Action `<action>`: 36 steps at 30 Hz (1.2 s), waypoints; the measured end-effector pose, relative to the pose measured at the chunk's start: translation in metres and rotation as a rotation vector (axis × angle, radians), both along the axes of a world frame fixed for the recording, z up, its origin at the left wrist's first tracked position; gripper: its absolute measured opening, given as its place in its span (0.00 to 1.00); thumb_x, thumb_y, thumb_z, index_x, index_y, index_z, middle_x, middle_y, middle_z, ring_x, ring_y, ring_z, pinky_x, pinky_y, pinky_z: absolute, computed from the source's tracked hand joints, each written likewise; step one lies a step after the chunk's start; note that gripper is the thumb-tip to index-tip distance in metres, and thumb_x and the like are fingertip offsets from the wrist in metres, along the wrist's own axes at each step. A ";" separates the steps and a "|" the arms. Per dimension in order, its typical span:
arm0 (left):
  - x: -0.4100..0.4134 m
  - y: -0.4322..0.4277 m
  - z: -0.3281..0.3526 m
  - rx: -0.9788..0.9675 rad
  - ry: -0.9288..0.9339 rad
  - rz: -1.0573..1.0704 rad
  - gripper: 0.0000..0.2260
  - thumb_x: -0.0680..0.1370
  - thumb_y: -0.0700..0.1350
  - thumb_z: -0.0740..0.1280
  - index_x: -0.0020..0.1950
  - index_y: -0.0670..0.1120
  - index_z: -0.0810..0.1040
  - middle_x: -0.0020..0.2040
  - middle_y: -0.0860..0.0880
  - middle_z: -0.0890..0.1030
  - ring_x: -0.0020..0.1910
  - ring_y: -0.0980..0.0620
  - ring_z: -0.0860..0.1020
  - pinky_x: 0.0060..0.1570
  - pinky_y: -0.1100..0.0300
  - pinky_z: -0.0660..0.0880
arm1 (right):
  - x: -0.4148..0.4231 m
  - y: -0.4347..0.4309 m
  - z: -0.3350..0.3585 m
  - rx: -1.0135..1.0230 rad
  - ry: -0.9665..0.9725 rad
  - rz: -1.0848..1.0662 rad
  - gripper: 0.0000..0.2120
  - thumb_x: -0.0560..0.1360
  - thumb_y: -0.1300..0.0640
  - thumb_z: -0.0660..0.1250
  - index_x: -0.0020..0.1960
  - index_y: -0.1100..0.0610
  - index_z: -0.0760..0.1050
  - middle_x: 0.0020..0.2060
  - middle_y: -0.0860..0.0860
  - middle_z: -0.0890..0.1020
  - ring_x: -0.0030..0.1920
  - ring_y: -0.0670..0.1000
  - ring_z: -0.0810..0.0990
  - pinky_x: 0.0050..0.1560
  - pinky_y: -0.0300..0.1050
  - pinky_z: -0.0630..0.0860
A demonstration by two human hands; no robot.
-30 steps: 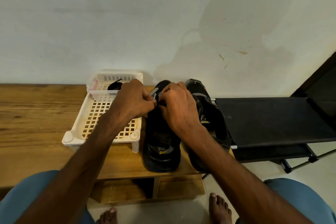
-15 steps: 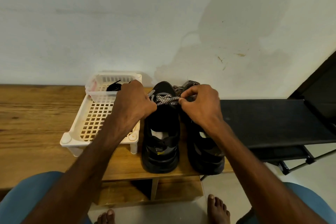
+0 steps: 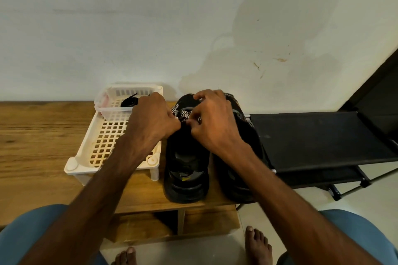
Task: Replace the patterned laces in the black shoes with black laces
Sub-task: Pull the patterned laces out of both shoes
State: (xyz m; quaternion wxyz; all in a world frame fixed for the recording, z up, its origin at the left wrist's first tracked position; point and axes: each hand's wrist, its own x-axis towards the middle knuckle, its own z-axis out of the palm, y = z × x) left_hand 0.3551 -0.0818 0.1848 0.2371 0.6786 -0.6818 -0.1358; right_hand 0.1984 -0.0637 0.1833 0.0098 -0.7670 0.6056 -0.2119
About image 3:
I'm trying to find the large white plastic tray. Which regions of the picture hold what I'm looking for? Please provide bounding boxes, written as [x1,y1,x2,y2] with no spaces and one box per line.
[64,84,165,187]

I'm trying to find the small white plastic basket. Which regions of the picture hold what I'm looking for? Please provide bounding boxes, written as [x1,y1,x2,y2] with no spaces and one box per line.
[95,84,164,123]

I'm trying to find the person's left forearm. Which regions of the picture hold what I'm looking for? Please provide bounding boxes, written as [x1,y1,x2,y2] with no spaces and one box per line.
[19,144,147,265]

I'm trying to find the black shoelaces bundle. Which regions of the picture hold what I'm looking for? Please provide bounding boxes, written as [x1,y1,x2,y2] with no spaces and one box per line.
[120,93,141,108]

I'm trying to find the low wooden table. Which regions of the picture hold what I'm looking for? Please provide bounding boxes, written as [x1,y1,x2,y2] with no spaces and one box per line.
[0,101,242,249]

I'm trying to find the black shoe rack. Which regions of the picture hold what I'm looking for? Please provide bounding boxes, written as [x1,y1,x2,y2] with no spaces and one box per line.
[245,110,398,201]

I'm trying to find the person's right forearm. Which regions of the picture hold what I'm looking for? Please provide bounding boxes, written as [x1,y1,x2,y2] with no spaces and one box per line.
[218,144,383,265]

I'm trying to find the person's blue shorts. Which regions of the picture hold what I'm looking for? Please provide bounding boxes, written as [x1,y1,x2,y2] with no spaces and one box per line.
[0,204,398,265]

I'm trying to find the black shoe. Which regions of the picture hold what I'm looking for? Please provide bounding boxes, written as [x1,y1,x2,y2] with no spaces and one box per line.
[163,93,211,204]
[210,92,273,204]

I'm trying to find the dark door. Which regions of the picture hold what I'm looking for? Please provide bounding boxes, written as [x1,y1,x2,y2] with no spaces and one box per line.
[339,47,398,151]

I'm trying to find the person's right hand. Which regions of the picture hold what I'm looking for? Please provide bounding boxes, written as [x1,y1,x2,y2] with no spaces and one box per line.
[185,89,246,164]

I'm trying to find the black white patterned shoelace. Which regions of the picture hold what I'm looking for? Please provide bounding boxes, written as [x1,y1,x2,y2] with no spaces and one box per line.
[171,101,203,123]

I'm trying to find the person's left hand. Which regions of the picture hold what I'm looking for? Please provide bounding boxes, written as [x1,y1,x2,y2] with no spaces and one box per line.
[123,92,182,163]

